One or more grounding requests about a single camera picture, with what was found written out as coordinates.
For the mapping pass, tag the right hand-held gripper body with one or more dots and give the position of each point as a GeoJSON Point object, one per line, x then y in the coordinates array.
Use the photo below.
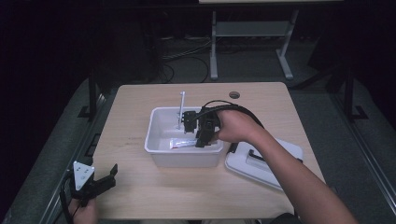
{"type": "Point", "coordinates": [207, 119]}

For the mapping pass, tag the person's right hand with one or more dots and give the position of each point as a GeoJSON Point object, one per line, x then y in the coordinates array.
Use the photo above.
{"type": "Point", "coordinates": [238, 127]}

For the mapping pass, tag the aluminium floor rail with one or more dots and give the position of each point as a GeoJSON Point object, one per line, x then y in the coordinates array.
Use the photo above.
{"type": "Point", "coordinates": [71, 161]}
{"type": "Point", "coordinates": [364, 149]}

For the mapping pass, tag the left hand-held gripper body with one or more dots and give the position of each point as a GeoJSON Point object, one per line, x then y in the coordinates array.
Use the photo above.
{"type": "Point", "coordinates": [82, 174]}

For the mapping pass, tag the grey metal desk frame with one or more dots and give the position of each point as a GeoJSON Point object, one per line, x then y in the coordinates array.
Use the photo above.
{"type": "Point", "coordinates": [252, 29]}

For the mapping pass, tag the person's left hand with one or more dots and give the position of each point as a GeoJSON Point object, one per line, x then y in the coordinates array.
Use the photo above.
{"type": "Point", "coordinates": [84, 214]}

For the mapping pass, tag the black metal stand post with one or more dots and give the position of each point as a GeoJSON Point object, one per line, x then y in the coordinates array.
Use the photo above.
{"type": "Point", "coordinates": [349, 96]}
{"type": "Point", "coordinates": [92, 93]}

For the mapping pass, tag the white ointment tube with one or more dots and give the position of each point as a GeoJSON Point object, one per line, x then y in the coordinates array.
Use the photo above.
{"type": "Point", "coordinates": [182, 143]}

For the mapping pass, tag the white plastic storage box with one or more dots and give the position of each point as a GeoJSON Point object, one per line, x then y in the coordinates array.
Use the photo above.
{"type": "Point", "coordinates": [162, 130]}

